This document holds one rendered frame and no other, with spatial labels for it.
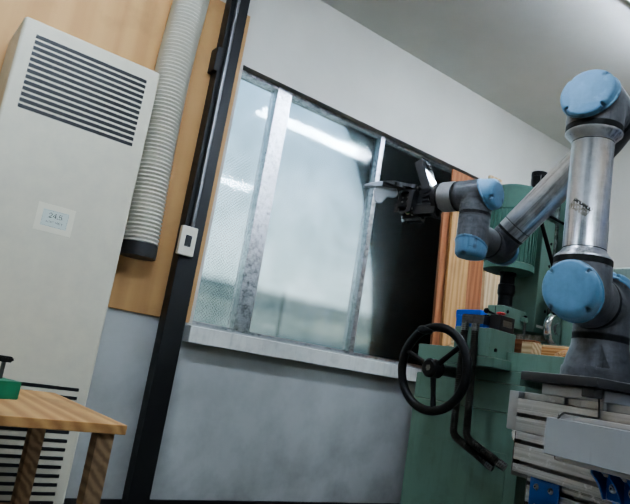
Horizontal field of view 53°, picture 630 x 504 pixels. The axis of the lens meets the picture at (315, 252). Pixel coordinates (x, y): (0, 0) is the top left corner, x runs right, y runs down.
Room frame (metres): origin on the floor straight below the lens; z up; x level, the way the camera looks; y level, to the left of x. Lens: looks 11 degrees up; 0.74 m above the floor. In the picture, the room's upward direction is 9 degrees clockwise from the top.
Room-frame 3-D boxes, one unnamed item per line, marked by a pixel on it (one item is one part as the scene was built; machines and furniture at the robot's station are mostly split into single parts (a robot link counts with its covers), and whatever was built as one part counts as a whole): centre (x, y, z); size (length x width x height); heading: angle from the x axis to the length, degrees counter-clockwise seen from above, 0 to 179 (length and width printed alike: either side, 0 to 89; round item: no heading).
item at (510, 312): (2.23, -0.71, 1.03); 0.14 x 0.07 x 0.09; 128
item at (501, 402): (2.29, -0.79, 0.76); 0.57 x 0.45 x 0.09; 128
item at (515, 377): (2.18, -0.65, 0.82); 0.40 x 0.21 x 0.04; 38
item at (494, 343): (2.04, -0.59, 0.91); 0.15 x 0.14 x 0.09; 38
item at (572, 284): (1.27, -0.55, 1.19); 0.15 x 0.12 x 0.55; 136
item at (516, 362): (2.09, -0.66, 0.87); 0.61 x 0.30 x 0.06; 38
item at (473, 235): (1.47, -0.37, 1.12); 0.11 x 0.08 x 0.11; 136
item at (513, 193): (2.22, -0.70, 1.35); 0.18 x 0.18 x 0.31
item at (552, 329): (2.20, -0.88, 1.02); 0.12 x 0.03 x 0.12; 128
